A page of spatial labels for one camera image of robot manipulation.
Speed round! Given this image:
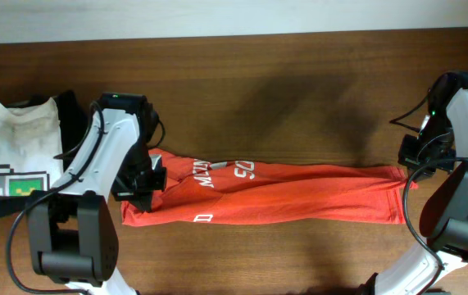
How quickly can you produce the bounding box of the orange red t-shirt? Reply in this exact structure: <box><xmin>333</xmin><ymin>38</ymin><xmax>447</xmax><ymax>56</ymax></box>
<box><xmin>120</xmin><ymin>150</ymin><xmax>407</xmax><ymax>227</ymax></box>

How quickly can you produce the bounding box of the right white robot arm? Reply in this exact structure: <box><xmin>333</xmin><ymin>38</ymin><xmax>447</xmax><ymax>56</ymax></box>
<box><xmin>357</xmin><ymin>71</ymin><xmax>468</xmax><ymax>295</ymax></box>

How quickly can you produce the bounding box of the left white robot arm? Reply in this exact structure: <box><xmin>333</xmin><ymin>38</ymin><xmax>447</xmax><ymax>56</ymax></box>
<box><xmin>26</xmin><ymin>93</ymin><xmax>166</xmax><ymax>294</ymax></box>

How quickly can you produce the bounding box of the folded black garment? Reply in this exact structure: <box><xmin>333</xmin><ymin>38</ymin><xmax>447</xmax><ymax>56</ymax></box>
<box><xmin>0</xmin><ymin>90</ymin><xmax>89</xmax><ymax>218</ymax></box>

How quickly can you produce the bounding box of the folded white pixel-print t-shirt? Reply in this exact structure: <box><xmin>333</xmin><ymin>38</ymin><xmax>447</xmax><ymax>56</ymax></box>
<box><xmin>0</xmin><ymin>98</ymin><xmax>63</xmax><ymax>197</ymax></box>

